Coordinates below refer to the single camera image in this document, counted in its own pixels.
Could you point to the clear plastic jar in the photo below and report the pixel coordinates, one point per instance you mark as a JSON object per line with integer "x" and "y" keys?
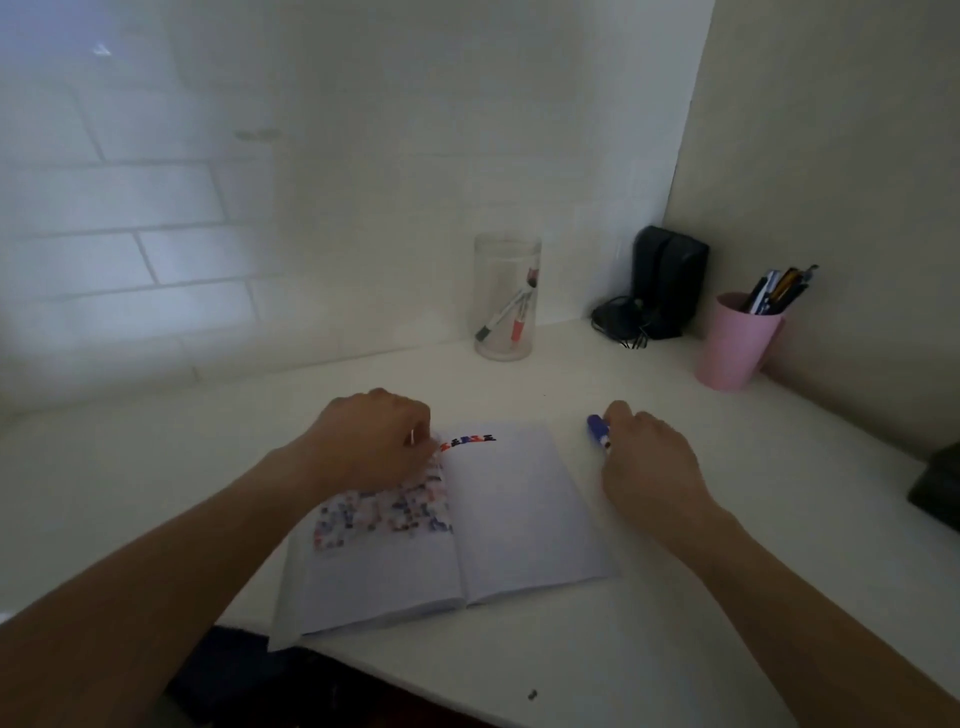
{"x": 506, "y": 300}

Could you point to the person's left forearm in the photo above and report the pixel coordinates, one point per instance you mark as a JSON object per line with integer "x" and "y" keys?
{"x": 165, "y": 585}

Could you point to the white marker with dark cap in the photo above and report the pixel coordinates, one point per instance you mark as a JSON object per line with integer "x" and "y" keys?
{"x": 496, "y": 319}

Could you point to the bunch of dark pens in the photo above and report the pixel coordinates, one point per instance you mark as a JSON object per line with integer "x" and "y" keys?
{"x": 776, "y": 291}

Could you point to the white notebook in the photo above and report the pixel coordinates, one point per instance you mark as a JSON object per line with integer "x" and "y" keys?
{"x": 517, "y": 510}

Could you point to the dark blue fabric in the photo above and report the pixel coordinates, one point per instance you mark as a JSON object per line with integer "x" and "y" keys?
{"x": 300, "y": 686}

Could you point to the person's right forearm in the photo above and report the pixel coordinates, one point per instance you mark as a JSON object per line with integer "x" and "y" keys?
{"x": 810, "y": 622}

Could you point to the black speaker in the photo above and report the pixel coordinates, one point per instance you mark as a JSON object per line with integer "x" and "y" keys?
{"x": 667, "y": 281}

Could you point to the person's left hand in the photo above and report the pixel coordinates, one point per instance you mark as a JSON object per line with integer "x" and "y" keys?
{"x": 367, "y": 442}

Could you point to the black box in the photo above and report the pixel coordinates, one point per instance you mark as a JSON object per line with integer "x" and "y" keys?
{"x": 937, "y": 487}

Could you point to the person's right fingers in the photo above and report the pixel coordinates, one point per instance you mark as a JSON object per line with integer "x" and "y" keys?
{"x": 621, "y": 420}

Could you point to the person's left fingers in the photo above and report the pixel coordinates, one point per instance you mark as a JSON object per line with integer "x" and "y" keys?
{"x": 420, "y": 427}

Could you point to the pink cup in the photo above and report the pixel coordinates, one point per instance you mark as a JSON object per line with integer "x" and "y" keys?
{"x": 733, "y": 345}

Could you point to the blue marker pen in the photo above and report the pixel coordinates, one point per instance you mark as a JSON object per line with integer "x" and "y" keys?
{"x": 597, "y": 430}

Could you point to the person's right hand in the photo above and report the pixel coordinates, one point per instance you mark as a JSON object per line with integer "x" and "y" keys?
{"x": 652, "y": 472}

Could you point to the red marker pen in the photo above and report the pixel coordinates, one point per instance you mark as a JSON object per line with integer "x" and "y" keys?
{"x": 519, "y": 319}

